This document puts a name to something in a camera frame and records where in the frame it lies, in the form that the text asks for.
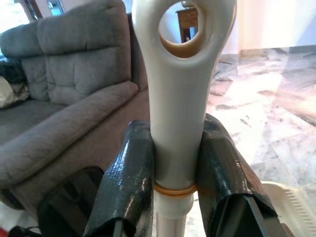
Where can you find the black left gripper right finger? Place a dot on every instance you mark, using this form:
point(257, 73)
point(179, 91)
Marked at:
point(227, 187)

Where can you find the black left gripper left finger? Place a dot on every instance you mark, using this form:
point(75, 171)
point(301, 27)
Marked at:
point(123, 187)

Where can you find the orange rubber band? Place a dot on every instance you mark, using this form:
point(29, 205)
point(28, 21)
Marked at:
point(174, 190)

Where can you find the black bag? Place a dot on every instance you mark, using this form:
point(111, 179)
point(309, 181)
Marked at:
point(69, 197)

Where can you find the grey fabric sofa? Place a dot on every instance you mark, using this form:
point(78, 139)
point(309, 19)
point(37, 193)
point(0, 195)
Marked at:
point(74, 74)

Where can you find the beige cushion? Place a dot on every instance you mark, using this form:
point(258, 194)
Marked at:
point(12, 92)

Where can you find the black cloth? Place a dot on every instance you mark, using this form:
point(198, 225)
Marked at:
point(11, 71)

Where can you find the wooden side table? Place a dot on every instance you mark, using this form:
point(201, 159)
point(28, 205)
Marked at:
point(187, 19)

